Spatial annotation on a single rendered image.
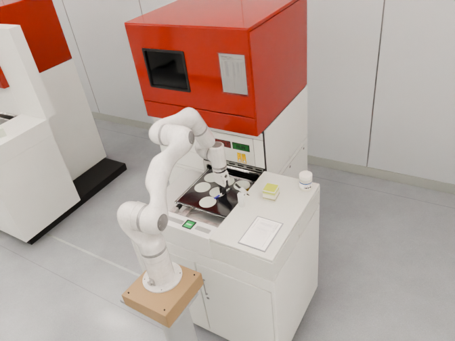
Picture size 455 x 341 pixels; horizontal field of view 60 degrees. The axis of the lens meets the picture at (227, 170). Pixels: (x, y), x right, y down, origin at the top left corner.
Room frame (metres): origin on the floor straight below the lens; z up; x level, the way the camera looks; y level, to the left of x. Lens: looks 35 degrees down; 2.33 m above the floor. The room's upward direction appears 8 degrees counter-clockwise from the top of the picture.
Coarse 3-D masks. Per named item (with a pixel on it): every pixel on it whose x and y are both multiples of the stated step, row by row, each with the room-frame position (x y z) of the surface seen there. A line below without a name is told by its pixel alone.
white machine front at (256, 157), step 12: (156, 120) 2.38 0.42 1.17; (216, 132) 2.11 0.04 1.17; (228, 132) 2.06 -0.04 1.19; (252, 144) 1.97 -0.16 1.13; (264, 144) 1.94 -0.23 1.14; (192, 156) 2.24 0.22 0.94; (228, 156) 2.07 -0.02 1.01; (252, 156) 1.97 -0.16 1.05; (264, 156) 1.93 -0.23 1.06; (192, 168) 2.25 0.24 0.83; (264, 168) 1.93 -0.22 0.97
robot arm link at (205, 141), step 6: (204, 132) 1.72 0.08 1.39; (210, 132) 1.76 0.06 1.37; (198, 138) 1.72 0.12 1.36; (204, 138) 1.72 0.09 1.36; (210, 138) 1.74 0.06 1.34; (198, 144) 1.79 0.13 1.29; (204, 144) 1.74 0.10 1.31; (210, 144) 1.75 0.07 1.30; (198, 150) 1.83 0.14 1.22; (204, 150) 1.87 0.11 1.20; (204, 156) 1.85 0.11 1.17
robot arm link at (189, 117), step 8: (184, 112) 1.67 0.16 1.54; (192, 112) 1.68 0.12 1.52; (160, 120) 1.64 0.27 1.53; (168, 120) 1.64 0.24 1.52; (176, 120) 1.64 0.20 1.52; (184, 120) 1.64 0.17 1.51; (192, 120) 1.66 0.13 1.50; (200, 120) 1.70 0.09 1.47; (152, 128) 1.60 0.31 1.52; (160, 128) 1.58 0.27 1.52; (192, 128) 1.68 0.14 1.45; (200, 128) 1.70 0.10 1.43; (152, 136) 1.57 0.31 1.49; (160, 144) 1.56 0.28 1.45
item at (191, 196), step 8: (232, 176) 2.00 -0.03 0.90; (216, 184) 1.94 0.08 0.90; (232, 184) 1.92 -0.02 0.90; (192, 192) 1.90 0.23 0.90; (200, 192) 1.88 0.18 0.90; (208, 192) 1.87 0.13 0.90; (232, 192) 1.84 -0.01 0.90; (240, 192) 1.83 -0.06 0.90; (184, 200) 1.83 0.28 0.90; (192, 200) 1.82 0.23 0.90; (216, 200) 1.79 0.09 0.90; (224, 200) 1.78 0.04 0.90; (232, 200) 1.77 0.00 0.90; (200, 208) 1.74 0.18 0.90; (208, 208) 1.72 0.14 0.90; (216, 208) 1.72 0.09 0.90; (224, 208) 1.71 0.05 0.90; (232, 208) 1.69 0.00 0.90
